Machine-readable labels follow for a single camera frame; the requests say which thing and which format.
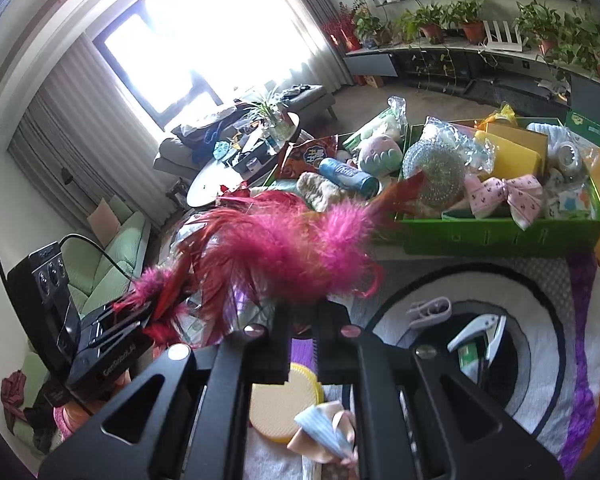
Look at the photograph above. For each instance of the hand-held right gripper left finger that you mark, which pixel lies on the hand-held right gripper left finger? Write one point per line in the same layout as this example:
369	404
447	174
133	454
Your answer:
272	360

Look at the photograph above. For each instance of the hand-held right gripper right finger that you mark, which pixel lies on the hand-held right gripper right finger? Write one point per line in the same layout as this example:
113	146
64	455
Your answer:
332	360

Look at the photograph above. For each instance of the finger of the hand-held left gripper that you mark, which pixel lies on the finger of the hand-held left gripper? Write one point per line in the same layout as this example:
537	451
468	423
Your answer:
110	336
102	314

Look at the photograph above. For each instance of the pink feather toy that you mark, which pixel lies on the pink feather toy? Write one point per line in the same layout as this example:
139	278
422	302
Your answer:
280	255

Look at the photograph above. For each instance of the person's left forearm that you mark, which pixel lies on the person's left forearm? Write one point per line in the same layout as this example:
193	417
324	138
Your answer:
62	422

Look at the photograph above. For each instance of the round yellow sponge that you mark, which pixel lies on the round yellow sponge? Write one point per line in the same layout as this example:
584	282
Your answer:
280	410

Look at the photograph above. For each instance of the green sofa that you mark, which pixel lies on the green sofa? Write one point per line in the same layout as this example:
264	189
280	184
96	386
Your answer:
125	250

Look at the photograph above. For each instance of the pink blue fabric bow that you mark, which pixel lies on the pink blue fabric bow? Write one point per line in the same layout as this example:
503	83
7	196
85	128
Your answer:
325	430

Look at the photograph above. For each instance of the beige cushion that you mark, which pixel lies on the beige cushion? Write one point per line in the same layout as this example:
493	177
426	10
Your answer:
105	215

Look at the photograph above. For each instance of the lilac clothespin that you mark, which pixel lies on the lilac clothespin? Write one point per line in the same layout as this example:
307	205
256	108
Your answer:
430	312

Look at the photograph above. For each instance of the beige plush toy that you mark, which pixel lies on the beige plush toy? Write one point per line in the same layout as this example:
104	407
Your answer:
320	190

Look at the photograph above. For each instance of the round coffee table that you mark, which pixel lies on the round coffee table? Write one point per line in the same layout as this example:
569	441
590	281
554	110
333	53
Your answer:
215	180

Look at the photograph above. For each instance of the grey curtain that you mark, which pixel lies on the grey curtain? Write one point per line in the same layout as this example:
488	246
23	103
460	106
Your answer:
80	125

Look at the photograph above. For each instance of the grey sofa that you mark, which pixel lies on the grey sofa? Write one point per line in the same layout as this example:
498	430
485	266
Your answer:
180	152

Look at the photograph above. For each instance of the blue wet wipes packet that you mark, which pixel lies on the blue wet wipes packet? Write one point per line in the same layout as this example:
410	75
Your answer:
350	175

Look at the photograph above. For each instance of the black tray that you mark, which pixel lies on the black tray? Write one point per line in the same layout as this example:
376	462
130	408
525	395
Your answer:
250	164

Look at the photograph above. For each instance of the red snack packet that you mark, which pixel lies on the red snack packet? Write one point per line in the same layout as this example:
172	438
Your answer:
305	157

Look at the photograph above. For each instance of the pink plush toy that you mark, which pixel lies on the pink plush toy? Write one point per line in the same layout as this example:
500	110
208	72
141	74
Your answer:
380	155

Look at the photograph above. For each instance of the metal scouring ball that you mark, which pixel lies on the metal scouring ball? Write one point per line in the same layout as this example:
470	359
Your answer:
435	172

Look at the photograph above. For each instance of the round black white mat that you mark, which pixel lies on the round black white mat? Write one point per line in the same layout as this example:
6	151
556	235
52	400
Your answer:
545	320

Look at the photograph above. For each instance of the dark framed window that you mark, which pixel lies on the dark framed window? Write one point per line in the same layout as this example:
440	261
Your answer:
155	95

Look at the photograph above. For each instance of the pink ribbon bow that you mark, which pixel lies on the pink ribbon bow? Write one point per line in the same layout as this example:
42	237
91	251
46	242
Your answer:
500	195

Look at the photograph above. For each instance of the white sponge in plastic bag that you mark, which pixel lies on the white sponge in plastic bag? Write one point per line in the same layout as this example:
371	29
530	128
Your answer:
385	122

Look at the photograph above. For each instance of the spider plant in glass vase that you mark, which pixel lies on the spider plant in glass vase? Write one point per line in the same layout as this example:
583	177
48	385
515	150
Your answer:
270	115

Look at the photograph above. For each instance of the grey ottoman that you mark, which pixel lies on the grey ottoman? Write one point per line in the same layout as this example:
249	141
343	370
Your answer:
305	100

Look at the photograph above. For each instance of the yellow sponge block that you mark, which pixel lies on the yellow sponge block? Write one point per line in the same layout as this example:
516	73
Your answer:
510	160

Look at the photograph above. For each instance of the patterned white cloth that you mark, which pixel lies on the patterned white cloth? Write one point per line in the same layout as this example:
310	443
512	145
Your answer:
570	202

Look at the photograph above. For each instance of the grey flat panel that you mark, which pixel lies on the grey flat panel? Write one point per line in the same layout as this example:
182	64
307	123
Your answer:
370	65

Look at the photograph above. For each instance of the red flower plant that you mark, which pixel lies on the red flower plant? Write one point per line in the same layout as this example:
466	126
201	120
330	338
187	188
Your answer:
342	27

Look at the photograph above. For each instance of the potted green plant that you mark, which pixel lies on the potted green plant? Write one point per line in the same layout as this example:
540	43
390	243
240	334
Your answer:
470	17
590	45
370	27
537	22
430	20

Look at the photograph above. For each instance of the dark tv cabinet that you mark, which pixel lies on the dark tv cabinet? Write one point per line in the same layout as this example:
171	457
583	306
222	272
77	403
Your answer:
505	72

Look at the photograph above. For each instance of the white sheer curtain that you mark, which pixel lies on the white sheer curtain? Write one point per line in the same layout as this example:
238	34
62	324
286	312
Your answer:
320	20

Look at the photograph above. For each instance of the green white carton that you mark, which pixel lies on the green white carton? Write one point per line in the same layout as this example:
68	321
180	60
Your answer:
592	130

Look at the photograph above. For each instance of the white router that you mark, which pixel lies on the white router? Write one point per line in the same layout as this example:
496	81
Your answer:
502	37

